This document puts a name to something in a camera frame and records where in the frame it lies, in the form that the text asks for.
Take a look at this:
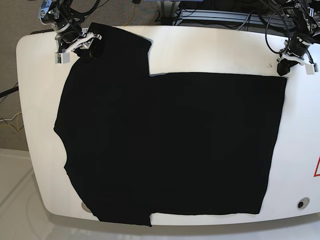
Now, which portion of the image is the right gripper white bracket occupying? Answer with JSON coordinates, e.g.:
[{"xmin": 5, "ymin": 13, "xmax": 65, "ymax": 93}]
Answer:
[{"xmin": 56, "ymin": 28, "xmax": 105, "ymax": 59}]

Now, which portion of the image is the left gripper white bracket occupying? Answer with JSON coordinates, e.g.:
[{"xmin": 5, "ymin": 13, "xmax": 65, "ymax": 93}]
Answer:
[{"xmin": 277, "ymin": 37, "xmax": 316, "ymax": 77}]

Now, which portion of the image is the black T-shirt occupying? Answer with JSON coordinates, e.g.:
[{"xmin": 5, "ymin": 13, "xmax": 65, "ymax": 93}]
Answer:
[{"xmin": 53, "ymin": 23, "xmax": 287, "ymax": 226}]

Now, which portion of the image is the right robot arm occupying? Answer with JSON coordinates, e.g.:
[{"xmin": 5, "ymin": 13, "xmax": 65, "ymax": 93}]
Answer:
[{"xmin": 37, "ymin": 0, "xmax": 102, "ymax": 64}]

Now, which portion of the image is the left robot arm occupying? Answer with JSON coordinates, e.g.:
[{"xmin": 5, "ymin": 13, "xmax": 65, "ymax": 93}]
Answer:
[{"xmin": 258, "ymin": 0, "xmax": 320, "ymax": 76}]

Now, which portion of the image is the red warning triangle sticker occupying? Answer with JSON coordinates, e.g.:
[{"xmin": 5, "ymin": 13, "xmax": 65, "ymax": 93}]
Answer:
[{"xmin": 313, "ymin": 158, "xmax": 320, "ymax": 177}]

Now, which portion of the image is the round table grommet hole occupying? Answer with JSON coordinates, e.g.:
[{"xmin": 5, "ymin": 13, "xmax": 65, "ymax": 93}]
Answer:
[{"xmin": 297, "ymin": 197, "xmax": 310, "ymax": 210}]

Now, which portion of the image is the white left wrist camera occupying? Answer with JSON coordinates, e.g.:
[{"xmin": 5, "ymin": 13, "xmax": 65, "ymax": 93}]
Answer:
[{"xmin": 305, "ymin": 63, "xmax": 319, "ymax": 75}]

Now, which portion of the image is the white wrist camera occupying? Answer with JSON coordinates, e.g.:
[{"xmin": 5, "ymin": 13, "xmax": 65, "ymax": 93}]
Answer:
[
  {"xmin": 54, "ymin": 52, "xmax": 70, "ymax": 64},
  {"xmin": 305, "ymin": 63, "xmax": 319, "ymax": 75}
]

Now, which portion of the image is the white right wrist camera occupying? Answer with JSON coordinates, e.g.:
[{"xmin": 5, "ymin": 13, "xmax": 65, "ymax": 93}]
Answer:
[{"xmin": 54, "ymin": 52, "xmax": 70, "ymax": 64}]

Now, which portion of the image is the aluminium frame rail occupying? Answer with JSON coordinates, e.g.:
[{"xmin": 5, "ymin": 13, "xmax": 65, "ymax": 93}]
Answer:
[{"xmin": 180, "ymin": 9, "xmax": 295, "ymax": 29}]

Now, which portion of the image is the yellow cable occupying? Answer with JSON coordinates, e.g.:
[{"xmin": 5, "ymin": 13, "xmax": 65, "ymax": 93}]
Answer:
[{"xmin": 124, "ymin": 3, "xmax": 137, "ymax": 26}]

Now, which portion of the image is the white floor cable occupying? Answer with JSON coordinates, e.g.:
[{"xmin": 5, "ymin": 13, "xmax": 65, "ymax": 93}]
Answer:
[{"xmin": 0, "ymin": 111, "xmax": 21, "ymax": 132}]

